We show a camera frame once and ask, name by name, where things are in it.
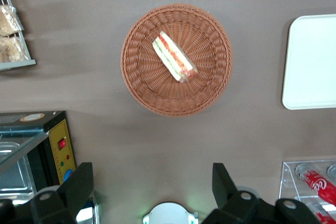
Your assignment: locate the black food warmer cabinet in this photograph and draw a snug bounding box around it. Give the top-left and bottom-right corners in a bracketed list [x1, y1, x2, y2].
[0, 110, 77, 206]

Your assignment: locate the clear fried snack bag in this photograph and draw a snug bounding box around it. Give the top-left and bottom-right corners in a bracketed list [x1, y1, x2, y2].
[0, 5, 24, 37]
[0, 36, 28, 63]

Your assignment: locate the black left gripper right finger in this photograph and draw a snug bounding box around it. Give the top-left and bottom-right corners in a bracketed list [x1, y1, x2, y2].
[201, 163, 266, 224]

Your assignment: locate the clear acrylic bottle rack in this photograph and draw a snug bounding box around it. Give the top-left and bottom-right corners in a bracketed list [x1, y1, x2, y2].
[278, 155, 336, 224]

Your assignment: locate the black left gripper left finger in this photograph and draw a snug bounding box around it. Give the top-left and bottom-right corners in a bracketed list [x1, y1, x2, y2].
[30, 162, 95, 224]

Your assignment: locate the cream plastic tray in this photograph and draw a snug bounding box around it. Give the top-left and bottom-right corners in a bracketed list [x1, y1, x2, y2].
[281, 14, 336, 110]

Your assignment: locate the triangle sandwich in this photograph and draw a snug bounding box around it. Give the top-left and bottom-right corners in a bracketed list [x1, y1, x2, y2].
[152, 30, 199, 83]

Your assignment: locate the steel warmer pan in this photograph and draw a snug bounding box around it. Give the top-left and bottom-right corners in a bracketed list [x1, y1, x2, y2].
[0, 141, 36, 205]

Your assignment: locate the tray of packaged snacks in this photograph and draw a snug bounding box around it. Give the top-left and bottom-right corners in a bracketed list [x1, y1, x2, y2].
[0, 0, 37, 72]

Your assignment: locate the red cola bottle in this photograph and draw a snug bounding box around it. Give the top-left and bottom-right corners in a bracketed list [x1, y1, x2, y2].
[295, 163, 336, 209]
[306, 199, 336, 224]

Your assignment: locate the round brown wicker basket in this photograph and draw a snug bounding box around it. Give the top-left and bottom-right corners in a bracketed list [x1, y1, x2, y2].
[120, 3, 234, 117]

